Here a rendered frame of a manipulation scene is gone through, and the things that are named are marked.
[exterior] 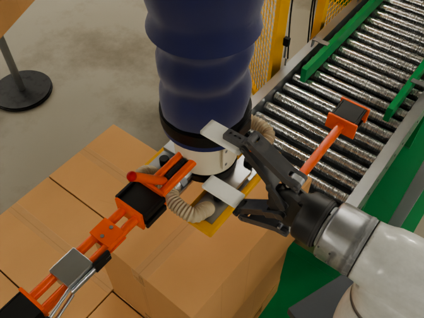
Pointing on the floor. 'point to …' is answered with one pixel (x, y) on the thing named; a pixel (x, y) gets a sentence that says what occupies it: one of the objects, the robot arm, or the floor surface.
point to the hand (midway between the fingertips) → (212, 159)
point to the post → (409, 199)
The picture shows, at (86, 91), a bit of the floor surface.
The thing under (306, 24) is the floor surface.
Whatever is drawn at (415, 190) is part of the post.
